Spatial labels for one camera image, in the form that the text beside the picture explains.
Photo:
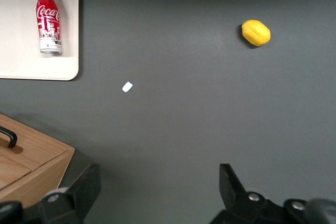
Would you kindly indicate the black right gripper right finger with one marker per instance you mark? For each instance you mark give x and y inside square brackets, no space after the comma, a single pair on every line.
[232,190]

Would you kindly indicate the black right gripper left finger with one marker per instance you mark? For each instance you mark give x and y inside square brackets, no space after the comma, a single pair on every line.
[84,190]

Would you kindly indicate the red coca-cola bottle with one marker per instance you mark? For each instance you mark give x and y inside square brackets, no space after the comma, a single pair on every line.
[48,16]

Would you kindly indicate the cream plastic tray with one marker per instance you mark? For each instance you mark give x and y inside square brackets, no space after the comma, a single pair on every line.
[21,61]

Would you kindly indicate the wooden drawer cabinet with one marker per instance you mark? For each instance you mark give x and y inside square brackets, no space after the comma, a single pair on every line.
[39,179]

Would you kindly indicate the wooden lower drawer front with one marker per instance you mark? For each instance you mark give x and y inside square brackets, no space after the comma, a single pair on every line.
[39,148]

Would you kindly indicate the wooden drawer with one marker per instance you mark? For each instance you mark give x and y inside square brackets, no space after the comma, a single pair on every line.
[39,148]
[10,171]

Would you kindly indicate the wooden upper drawer front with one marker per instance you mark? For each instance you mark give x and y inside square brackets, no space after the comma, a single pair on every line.
[10,171]

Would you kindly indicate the small white tape piece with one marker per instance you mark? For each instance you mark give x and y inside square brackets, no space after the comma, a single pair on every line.
[127,87]

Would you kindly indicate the yellow lemon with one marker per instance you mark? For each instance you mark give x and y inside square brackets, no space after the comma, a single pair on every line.
[256,33]

